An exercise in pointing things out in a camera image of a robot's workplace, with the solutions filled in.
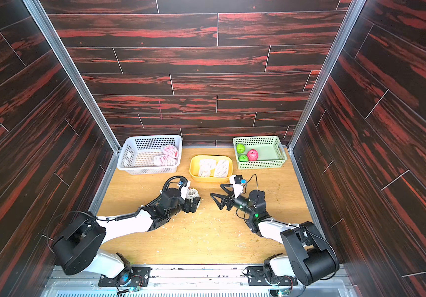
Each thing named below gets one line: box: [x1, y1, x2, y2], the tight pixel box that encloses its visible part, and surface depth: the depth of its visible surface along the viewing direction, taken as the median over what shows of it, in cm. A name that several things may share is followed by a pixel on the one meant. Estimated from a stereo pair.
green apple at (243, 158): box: [239, 154, 249, 162], surface depth 109 cm
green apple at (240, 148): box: [235, 142, 246, 155], surface depth 116 cm
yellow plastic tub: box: [189, 154, 233, 184], surface depth 104 cm
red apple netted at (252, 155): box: [246, 149, 259, 162], surface depth 110 cm
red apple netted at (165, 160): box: [153, 154, 178, 167], surface depth 107 cm
